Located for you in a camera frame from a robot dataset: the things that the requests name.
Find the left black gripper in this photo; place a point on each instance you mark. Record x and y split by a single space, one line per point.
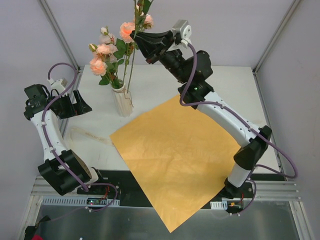
71 105

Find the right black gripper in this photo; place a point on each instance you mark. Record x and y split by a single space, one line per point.
159 49

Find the cream fabric ribbon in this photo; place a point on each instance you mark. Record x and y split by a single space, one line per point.
85 133

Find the orange wrapping paper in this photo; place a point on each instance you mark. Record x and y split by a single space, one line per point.
179 157

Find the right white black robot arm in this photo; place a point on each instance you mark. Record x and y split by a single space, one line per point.
253 140

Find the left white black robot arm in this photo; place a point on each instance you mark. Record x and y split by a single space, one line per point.
63 169

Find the white ribbed ceramic vase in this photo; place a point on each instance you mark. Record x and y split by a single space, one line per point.
123 100

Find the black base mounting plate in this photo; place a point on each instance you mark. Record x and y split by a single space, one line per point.
131 194

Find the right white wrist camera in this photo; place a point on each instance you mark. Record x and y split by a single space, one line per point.
182 32

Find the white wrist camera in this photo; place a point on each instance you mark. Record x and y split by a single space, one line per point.
58 85
182 32

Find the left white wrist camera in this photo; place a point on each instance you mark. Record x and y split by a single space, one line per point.
58 85

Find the left white cable duct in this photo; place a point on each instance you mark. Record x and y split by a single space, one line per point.
79 201

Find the white cable duct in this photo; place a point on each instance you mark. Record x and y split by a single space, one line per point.
219 205
79 201

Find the right white cable duct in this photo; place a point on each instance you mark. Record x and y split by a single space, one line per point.
219 205

